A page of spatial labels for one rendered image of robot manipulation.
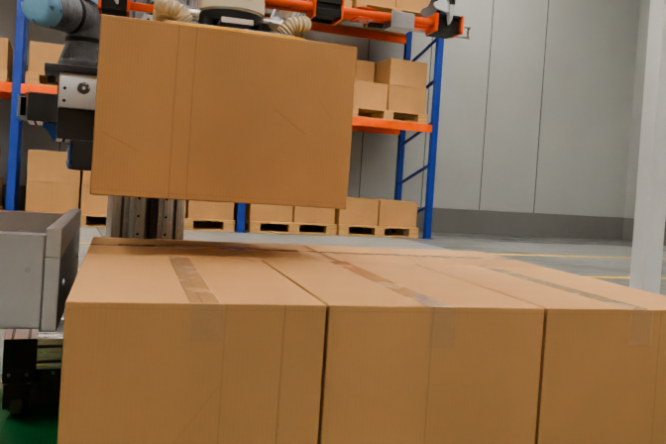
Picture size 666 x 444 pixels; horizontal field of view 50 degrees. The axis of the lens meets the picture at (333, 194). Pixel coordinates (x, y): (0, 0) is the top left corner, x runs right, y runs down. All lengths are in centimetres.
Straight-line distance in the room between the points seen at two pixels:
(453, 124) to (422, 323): 1083
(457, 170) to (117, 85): 1056
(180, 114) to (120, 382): 74
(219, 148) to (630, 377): 99
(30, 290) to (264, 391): 60
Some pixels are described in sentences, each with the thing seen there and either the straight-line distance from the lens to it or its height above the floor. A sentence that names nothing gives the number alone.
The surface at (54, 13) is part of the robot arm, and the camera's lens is 231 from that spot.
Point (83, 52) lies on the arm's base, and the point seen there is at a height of 109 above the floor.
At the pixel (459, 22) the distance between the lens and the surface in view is 211.
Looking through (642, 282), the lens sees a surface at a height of 26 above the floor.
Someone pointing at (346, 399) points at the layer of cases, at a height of 39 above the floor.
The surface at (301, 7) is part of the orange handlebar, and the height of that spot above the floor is 119.
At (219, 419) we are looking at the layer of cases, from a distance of 118.
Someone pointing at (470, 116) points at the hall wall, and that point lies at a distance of 1218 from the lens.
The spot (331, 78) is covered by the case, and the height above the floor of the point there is 99.
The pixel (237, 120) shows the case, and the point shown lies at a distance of 170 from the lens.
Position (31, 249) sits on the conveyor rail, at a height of 57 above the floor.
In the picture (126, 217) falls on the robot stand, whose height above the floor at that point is 57.
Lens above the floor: 74
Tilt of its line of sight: 1 degrees down
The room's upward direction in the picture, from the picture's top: 4 degrees clockwise
